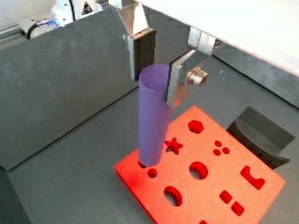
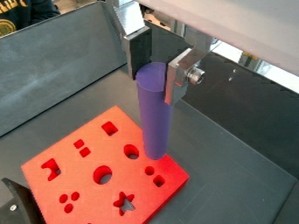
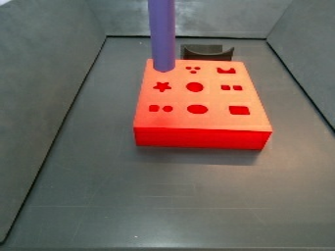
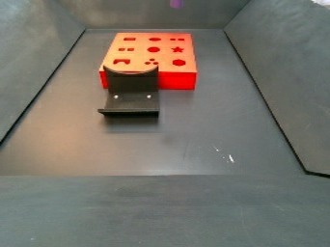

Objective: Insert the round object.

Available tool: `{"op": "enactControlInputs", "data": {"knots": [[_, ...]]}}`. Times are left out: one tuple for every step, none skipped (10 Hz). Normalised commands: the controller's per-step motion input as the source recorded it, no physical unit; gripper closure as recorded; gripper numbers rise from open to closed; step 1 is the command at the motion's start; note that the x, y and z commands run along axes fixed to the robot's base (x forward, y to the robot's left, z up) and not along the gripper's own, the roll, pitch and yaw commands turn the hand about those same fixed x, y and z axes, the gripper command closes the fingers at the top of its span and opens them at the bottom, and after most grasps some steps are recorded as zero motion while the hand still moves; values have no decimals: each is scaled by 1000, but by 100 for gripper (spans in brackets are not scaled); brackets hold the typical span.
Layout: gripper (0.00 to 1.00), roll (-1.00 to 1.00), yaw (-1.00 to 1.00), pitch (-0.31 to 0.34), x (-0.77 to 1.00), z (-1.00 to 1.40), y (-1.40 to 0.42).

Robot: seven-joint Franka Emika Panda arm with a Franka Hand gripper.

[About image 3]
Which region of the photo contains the purple round cylinder peg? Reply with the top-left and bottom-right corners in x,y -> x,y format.
148,0 -> 174,73

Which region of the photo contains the red shape sorter block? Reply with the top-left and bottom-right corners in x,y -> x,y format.
133,60 -> 272,150

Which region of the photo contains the dark grey curved holder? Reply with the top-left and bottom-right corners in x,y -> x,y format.
180,44 -> 235,61

